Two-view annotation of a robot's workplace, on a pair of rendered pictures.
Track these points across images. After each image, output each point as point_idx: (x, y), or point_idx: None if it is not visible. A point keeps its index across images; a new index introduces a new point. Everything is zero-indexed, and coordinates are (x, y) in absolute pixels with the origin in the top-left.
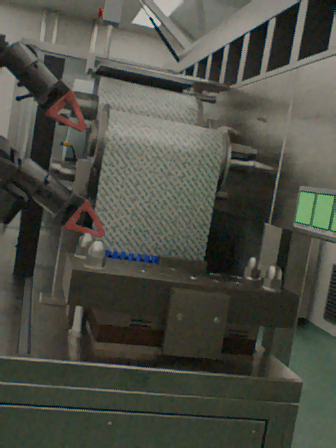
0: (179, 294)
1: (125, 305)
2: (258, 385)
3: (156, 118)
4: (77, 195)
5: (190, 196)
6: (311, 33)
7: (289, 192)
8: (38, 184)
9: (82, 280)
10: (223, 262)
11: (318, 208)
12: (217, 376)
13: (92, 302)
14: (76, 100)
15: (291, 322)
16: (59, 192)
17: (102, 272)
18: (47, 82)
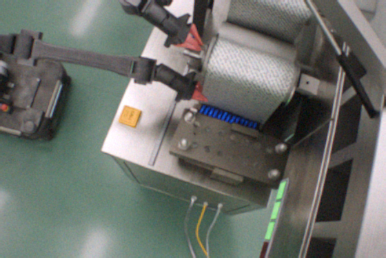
0: (216, 174)
1: (194, 162)
2: (246, 201)
3: (246, 62)
4: (185, 98)
5: (259, 105)
6: (359, 100)
7: (292, 163)
8: (166, 85)
9: (174, 153)
10: (286, 111)
11: (277, 205)
12: (228, 195)
13: (180, 157)
14: (191, 43)
15: (275, 189)
16: (178, 89)
17: (183, 154)
18: (170, 33)
